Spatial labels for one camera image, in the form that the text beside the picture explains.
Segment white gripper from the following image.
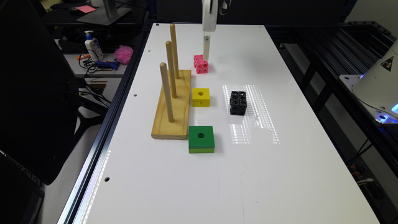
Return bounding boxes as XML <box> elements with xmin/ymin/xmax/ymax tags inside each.
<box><xmin>202</xmin><ymin>0</ymin><xmax>218</xmax><ymax>61</ymax></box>

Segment pink cube block cluster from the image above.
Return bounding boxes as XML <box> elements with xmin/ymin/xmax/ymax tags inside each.
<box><xmin>193</xmin><ymin>55</ymin><xmax>208</xmax><ymax>74</ymax></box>

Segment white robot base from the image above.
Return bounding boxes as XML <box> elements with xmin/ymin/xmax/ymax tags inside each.
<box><xmin>339</xmin><ymin>42</ymin><xmax>397</xmax><ymax>125</ymax></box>

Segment far wooden peg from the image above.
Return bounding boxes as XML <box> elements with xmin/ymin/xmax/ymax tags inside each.
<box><xmin>170</xmin><ymin>24</ymin><xmax>180</xmax><ymax>79</ymax></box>

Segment wooden peg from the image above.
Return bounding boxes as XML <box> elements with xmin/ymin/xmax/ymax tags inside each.
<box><xmin>170</xmin><ymin>24</ymin><xmax>180</xmax><ymax>79</ymax></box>
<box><xmin>165</xmin><ymin>40</ymin><xmax>177</xmax><ymax>98</ymax></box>
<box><xmin>159</xmin><ymin>62</ymin><xmax>174</xmax><ymax>123</ymax></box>

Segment middle wooden peg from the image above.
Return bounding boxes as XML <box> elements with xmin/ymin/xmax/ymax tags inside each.
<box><xmin>165</xmin><ymin>40</ymin><xmax>177</xmax><ymax>98</ymax></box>

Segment near wooden peg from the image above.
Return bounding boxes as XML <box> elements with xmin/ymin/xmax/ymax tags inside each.
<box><xmin>159</xmin><ymin>62</ymin><xmax>174</xmax><ymax>123</ymax></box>

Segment yellow block with hole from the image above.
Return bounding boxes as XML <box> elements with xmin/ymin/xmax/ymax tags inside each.
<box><xmin>192</xmin><ymin>88</ymin><xmax>210</xmax><ymax>107</ymax></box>

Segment black cube block cluster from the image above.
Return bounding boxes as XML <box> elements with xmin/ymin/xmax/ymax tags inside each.
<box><xmin>229</xmin><ymin>91</ymin><xmax>248</xmax><ymax>116</ymax></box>

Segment pink bath loofah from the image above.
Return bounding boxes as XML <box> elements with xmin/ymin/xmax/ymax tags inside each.
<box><xmin>114</xmin><ymin>45</ymin><xmax>134</xmax><ymax>65</ymax></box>

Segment blue glue gun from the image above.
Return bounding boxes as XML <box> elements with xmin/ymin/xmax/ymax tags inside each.
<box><xmin>96</xmin><ymin>60</ymin><xmax>120</xmax><ymax>70</ymax></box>

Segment wooden peg base board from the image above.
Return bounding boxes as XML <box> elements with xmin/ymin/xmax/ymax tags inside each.
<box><xmin>151</xmin><ymin>70</ymin><xmax>192</xmax><ymax>140</ymax></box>

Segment green block with hole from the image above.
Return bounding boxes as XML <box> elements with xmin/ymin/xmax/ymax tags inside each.
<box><xmin>188</xmin><ymin>126</ymin><xmax>215</xmax><ymax>154</ymax></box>

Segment grey monitor stand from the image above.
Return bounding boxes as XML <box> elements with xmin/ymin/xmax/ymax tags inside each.
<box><xmin>77</xmin><ymin>0</ymin><xmax>131</xmax><ymax>26</ymax></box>

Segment white lotion pump bottle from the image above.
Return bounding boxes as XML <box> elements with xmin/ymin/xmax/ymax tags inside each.
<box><xmin>85</xmin><ymin>30</ymin><xmax>104</xmax><ymax>62</ymax></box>

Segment pink sticky note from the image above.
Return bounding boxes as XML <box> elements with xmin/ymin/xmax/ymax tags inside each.
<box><xmin>77</xmin><ymin>5</ymin><xmax>96</xmax><ymax>14</ymax></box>

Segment black office chair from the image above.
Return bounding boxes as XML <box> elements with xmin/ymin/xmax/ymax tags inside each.
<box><xmin>1</xmin><ymin>0</ymin><xmax>107</xmax><ymax>185</ymax></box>

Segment black cable bundle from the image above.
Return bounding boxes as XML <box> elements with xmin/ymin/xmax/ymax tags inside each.
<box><xmin>77</xmin><ymin>51</ymin><xmax>100</xmax><ymax>77</ymax></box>

